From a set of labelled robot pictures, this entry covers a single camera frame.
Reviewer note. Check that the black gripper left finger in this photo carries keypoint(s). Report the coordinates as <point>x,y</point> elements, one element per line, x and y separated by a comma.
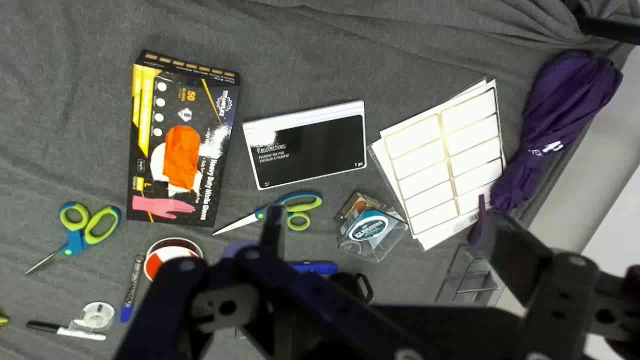
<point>180,301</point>

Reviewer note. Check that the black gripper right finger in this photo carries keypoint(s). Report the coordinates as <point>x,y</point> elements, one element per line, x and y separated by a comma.
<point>566,292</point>

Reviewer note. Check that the black colourful craft box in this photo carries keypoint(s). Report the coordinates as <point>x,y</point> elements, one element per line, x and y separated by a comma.
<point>180,140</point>

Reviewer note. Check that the black white-edged booklet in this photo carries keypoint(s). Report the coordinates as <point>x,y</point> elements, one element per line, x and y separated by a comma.
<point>313,146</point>

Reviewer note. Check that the red white ribbon spool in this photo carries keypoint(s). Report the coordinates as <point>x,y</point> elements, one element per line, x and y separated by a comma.
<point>166,253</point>

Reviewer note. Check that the blue pen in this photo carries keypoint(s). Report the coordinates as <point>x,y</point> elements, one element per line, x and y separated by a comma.
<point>130,287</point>

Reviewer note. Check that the small clear tape roll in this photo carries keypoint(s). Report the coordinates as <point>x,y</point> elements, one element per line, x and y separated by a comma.
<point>92,314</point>

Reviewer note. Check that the clear desk tray organiser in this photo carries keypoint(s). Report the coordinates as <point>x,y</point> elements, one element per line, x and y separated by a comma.
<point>467,281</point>

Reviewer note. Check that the green blue scissors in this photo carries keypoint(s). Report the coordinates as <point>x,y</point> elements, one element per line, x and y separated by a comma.
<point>83,226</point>
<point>296,206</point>

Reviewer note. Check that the black white marker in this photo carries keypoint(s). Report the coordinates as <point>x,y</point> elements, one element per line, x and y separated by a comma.
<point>61,328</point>

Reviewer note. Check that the blue flat stapler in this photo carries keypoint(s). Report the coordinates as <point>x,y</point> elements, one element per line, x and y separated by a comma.
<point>316,268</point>

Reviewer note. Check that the gold gift bow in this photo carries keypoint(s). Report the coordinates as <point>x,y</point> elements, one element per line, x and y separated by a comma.
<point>3,319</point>

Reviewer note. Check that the purple cloth bundle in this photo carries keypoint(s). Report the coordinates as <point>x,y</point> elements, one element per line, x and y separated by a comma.
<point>561,113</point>

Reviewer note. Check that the black mug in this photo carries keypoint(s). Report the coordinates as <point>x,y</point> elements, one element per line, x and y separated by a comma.
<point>363,287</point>

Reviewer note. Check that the gray table cloth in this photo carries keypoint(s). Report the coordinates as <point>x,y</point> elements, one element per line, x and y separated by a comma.
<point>67,100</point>

